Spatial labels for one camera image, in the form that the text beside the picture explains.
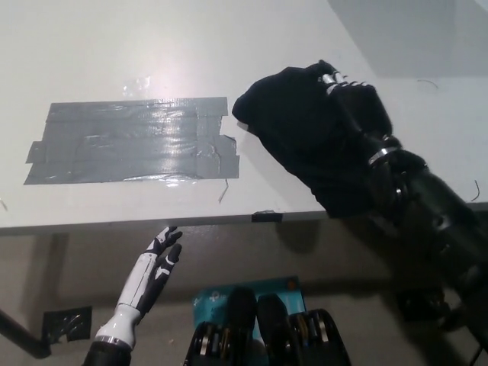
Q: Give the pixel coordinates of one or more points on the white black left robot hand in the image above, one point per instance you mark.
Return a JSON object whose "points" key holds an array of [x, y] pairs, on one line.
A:
{"points": [[141, 282]]}

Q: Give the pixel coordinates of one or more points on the clear tape scrap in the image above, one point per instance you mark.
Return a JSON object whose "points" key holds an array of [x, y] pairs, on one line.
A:
{"points": [[135, 85]]}

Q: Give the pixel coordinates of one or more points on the black table leg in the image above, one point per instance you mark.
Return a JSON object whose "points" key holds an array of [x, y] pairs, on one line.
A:
{"points": [[23, 335]]}

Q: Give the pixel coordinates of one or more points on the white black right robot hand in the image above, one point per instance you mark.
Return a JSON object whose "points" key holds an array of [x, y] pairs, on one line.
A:
{"points": [[364, 110]]}

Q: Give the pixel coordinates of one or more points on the grey duct tape patch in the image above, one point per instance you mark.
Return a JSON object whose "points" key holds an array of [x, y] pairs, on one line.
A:
{"points": [[126, 148]]}

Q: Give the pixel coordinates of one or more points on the black t-shirt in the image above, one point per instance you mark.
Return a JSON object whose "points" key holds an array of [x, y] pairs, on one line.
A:
{"points": [[289, 126]]}

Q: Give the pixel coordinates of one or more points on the grey tape thread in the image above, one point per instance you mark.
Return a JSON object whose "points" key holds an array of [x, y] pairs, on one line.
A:
{"points": [[223, 192]]}

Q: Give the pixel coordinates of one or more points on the black floor tape patch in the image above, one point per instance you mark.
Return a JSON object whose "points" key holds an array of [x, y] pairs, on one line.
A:
{"points": [[66, 324]]}

